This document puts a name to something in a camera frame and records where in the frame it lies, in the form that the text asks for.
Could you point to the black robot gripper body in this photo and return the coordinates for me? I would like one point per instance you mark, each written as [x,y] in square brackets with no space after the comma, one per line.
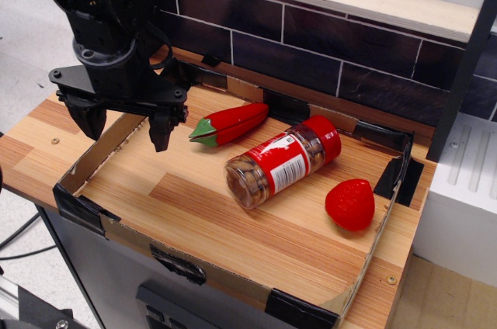
[142,78]

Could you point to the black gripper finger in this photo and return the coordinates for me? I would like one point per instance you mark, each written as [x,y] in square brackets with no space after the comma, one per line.
[161,126]
[88,115]

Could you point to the red-lidded spice bottle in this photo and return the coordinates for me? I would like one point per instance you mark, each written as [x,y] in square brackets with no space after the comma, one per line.
[265,170]

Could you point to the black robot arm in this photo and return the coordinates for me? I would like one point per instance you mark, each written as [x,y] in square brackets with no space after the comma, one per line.
[114,41]

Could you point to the cardboard fence with black tape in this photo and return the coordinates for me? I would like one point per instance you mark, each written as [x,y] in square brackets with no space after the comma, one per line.
[163,229]

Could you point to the red toy chili pepper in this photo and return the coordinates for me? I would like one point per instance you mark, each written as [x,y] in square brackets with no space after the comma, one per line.
[227,125]

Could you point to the red toy strawberry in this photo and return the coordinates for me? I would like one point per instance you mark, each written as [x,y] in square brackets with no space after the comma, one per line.
[351,204]

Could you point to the dark brick-pattern back panel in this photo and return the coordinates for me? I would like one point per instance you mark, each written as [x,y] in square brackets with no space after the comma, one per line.
[380,66]

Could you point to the white ribbed cabinet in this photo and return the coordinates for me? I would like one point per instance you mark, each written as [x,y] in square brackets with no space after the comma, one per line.
[457,229]

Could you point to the black vertical post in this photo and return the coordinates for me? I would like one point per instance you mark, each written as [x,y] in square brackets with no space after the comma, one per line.
[462,79]

